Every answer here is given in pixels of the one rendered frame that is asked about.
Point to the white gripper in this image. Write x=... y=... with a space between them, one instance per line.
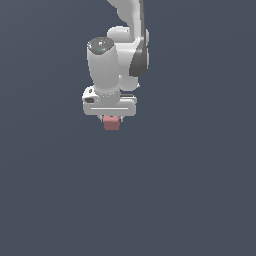
x=110 y=106

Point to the small red cube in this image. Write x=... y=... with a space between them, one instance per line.
x=111 y=123

